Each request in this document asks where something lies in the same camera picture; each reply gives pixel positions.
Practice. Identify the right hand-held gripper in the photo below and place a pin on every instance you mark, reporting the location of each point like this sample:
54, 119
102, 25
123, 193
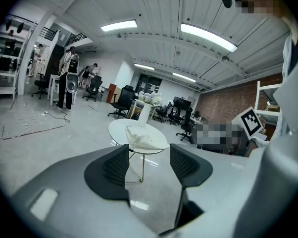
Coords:
250, 123

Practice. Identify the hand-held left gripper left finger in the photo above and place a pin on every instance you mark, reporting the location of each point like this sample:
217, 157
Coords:
64, 182

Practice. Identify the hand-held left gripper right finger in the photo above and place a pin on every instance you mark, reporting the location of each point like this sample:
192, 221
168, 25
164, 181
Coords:
220, 182

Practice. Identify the cream canvas tote bag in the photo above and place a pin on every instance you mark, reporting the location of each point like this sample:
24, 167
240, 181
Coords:
144, 139

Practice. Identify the person's right forearm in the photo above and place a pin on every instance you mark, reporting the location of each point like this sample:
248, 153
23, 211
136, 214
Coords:
259, 142

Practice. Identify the white rack with clear boxes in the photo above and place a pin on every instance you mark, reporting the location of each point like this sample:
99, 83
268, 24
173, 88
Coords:
258, 95

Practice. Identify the person's torso in light shirt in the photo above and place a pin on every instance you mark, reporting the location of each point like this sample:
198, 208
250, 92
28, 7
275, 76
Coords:
287, 95

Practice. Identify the long thin dark red strip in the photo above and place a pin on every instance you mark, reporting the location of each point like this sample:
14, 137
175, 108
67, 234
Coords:
35, 132

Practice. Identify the black office chair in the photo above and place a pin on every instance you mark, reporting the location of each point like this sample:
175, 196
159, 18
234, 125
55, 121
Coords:
123, 100
41, 84
187, 125
94, 85

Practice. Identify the black monitor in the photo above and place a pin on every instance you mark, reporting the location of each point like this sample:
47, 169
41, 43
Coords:
181, 102

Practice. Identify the round white side table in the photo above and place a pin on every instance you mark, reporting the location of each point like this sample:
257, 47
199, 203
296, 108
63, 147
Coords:
119, 130

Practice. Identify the long ceiling light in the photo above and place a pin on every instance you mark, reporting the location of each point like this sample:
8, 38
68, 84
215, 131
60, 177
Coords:
184, 77
208, 36
144, 66
119, 25

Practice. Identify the office chair with pink garment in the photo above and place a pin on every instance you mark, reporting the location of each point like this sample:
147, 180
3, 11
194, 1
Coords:
169, 110

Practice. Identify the small white desk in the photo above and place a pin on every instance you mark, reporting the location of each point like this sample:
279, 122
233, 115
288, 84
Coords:
52, 83

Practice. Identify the white ceramic vase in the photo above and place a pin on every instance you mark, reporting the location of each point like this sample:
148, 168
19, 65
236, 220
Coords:
144, 116

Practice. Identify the cluttered white desk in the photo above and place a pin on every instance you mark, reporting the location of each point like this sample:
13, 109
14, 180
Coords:
134, 108

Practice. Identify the red board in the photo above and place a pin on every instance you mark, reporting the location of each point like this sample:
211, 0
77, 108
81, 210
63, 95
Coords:
113, 92

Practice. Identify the purple and white flower bouquet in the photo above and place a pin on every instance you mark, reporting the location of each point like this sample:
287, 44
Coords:
149, 98

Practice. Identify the white shelving with dark items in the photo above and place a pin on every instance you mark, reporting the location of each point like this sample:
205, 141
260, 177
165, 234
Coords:
5, 66

